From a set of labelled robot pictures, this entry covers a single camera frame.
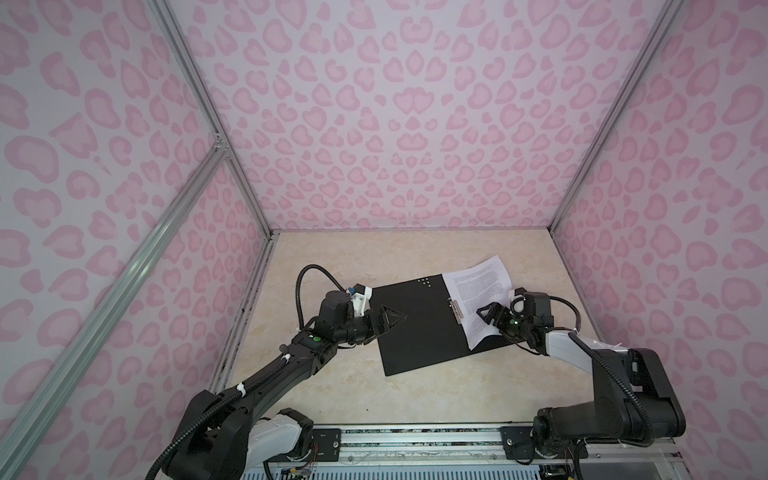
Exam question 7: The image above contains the corner aluminium post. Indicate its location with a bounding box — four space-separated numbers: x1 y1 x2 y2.
145 0 274 239
547 0 688 236

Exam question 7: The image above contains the diagonal aluminium frame bar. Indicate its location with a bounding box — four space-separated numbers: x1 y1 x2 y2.
1 145 228 479

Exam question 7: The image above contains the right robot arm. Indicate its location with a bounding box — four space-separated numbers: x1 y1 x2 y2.
476 288 687 459

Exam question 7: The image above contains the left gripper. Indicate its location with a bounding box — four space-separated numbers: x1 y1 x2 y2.
334 305 404 346

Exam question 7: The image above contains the left corner aluminium post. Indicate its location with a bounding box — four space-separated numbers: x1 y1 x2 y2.
145 0 274 239

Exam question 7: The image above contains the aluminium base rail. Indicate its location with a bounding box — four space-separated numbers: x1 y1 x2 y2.
160 421 685 480

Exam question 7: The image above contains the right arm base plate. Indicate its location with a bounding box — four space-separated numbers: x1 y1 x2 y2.
499 425 568 465

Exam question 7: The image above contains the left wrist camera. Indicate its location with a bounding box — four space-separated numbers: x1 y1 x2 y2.
349 284 373 318

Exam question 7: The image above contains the paper sheet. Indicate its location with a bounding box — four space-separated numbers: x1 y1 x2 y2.
442 255 513 351

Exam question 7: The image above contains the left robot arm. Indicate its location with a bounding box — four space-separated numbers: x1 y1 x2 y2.
146 286 407 479

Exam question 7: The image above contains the blue folder black inside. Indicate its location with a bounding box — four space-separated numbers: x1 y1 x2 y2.
370 275 510 377

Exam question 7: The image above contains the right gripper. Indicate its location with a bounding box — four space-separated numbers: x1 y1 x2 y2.
476 302 534 343

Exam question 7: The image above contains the right corner aluminium post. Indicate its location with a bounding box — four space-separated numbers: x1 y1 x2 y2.
547 0 688 236

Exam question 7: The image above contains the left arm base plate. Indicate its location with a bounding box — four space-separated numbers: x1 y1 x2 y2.
286 428 342 462

